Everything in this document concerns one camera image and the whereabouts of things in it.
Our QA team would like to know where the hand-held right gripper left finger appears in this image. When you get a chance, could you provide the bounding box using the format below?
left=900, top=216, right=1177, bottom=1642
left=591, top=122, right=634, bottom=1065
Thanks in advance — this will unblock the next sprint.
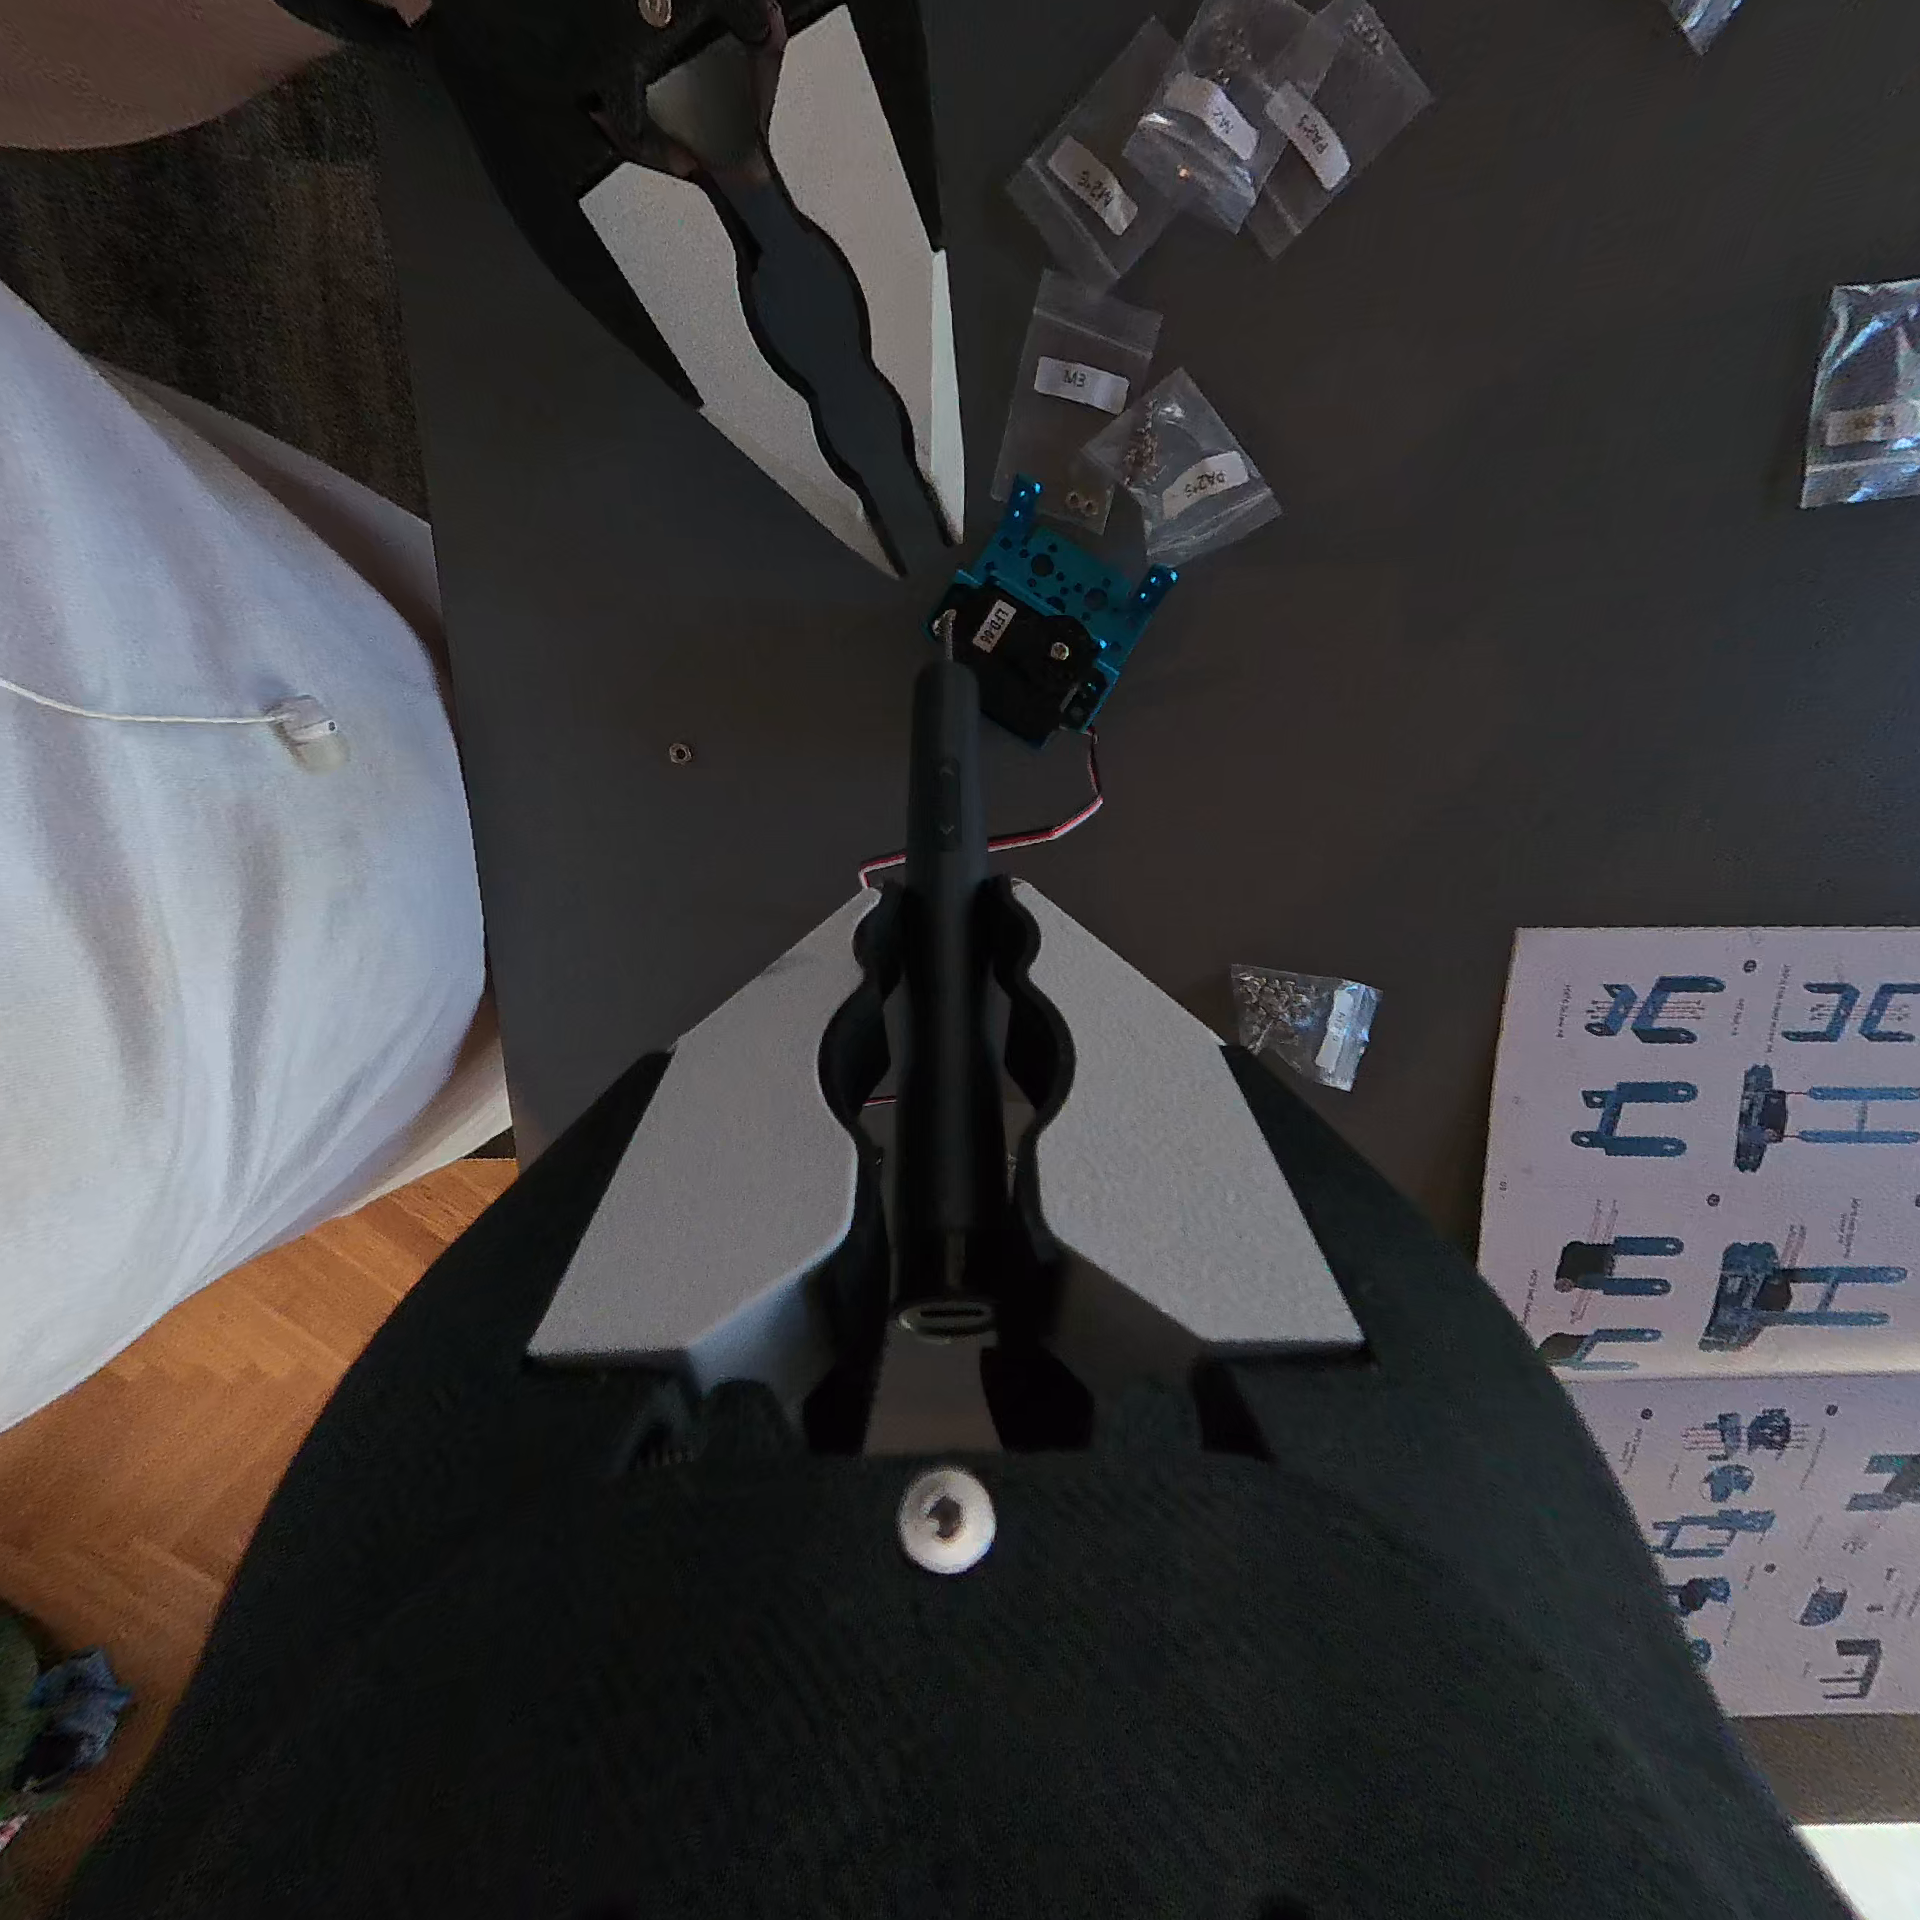
left=525, top=885, right=902, bottom=1373

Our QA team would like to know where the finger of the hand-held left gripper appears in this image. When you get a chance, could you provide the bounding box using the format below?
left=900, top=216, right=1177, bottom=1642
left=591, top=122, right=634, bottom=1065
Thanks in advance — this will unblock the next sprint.
left=578, top=159, right=912, bottom=581
left=761, top=0, right=969, bottom=549

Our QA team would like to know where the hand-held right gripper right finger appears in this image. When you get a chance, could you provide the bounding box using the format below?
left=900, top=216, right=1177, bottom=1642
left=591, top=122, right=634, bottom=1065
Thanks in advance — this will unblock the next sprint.
left=992, top=880, right=1370, bottom=1387

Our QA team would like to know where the black screwdriver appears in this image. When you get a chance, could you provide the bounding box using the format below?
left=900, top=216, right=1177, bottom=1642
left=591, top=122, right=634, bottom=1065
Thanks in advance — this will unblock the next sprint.
left=892, top=612, right=1004, bottom=1339

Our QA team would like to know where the blue metal bracket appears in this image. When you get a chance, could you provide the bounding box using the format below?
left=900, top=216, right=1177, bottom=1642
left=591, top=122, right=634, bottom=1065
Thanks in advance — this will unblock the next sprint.
left=929, top=472, right=1184, bottom=751

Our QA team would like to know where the black servo motor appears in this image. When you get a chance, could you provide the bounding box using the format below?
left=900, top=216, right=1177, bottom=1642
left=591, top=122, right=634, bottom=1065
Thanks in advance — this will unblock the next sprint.
left=942, top=590, right=1120, bottom=756

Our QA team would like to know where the white square foam frame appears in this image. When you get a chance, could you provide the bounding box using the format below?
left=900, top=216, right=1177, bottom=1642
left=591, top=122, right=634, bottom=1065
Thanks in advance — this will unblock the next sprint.
left=1792, top=1818, right=1920, bottom=1920

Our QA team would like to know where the person's left forearm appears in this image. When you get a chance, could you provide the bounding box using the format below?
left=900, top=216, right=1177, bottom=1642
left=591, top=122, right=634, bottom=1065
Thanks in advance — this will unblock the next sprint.
left=0, top=0, right=354, bottom=153

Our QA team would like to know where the dark brown desk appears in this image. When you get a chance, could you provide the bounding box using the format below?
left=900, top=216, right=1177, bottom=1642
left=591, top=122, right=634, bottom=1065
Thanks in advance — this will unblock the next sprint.
left=376, top=0, right=1920, bottom=1825

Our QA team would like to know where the clear bag of screws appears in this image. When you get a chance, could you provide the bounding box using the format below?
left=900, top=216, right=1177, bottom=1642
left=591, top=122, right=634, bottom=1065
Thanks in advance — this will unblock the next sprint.
left=1232, top=964, right=1382, bottom=1095

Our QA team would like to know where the group of small clear bags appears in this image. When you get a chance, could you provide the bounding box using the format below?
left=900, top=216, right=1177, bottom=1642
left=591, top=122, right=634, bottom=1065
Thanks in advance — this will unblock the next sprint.
left=990, top=0, right=1920, bottom=570

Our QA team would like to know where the white printed instruction manual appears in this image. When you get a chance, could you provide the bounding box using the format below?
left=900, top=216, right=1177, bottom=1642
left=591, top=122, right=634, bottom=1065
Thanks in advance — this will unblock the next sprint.
left=1476, top=928, right=1920, bottom=1720

